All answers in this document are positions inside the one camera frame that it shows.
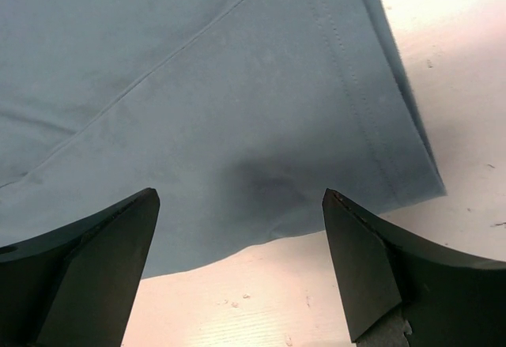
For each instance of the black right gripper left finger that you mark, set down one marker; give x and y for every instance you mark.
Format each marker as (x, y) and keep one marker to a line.
(76, 285)

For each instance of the teal blue t shirt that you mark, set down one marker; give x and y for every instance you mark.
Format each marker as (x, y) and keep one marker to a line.
(240, 113)

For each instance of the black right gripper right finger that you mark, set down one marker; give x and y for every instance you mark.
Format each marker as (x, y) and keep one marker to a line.
(400, 289)

